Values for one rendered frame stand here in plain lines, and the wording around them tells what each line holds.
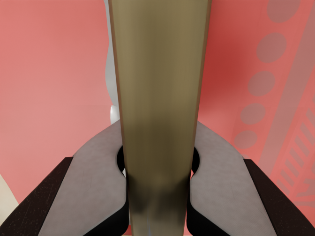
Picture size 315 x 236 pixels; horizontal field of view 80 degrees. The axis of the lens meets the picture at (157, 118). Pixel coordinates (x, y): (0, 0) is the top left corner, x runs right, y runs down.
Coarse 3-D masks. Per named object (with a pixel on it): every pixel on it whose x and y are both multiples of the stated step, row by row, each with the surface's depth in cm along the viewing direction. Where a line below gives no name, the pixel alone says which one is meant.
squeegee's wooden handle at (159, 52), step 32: (128, 0) 5; (160, 0) 5; (192, 0) 5; (128, 32) 5; (160, 32) 5; (192, 32) 5; (128, 64) 6; (160, 64) 6; (192, 64) 6; (128, 96) 6; (160, 96) 6; (192, 96) 6; (128, 128) 7; (160, 128) 7; (192, 128) 7; (128, 160) 8; (160, 160) 8; (192, 160) 8; (128, 192) 9; (160, 192) 8; (160, 224) 10
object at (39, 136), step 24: (0, 120) 18; (24, 120) 18; (48, 120) 18; (72, 120) 18; (96, 120) 18; (216, 120) 18; (0, 144) 20; (24, 144) 20; (48, 144) 20; (72, 144) 20; (0, 168) 21; (24, 168) 21; (48, 168) 21; (24, 192) 23; (312, 216) 25
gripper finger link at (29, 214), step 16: (64, 160) 9; (48, 176) 8; (64, 176) 8; (32, 192) 7; (48, 192) 7; (16, 208) 7; (32, 208) 7; (48, 208) 7; (16, 224) 6; (32, 224) 6
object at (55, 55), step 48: (0, 0) 14; (48, 0) 14; (96, 0) 13; (240, 0) 13; (0, 48) 15; (48, 48) 15; (96, 48) 15; (240, 48) 15; (0, 96) 17; (48, 96) 17; (96, 96) 17; (240, 96) 17
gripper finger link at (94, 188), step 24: (96, 144) 10; (120, 144) 10; (72, 168) 8; (96, 168) 8; (120, 168) 10; (72, 192) 7; (96, 192) 7; (120, 192) 7; (48, 216) 6; (72, 216) 6; (96, 216) 6; (120, 216) 7
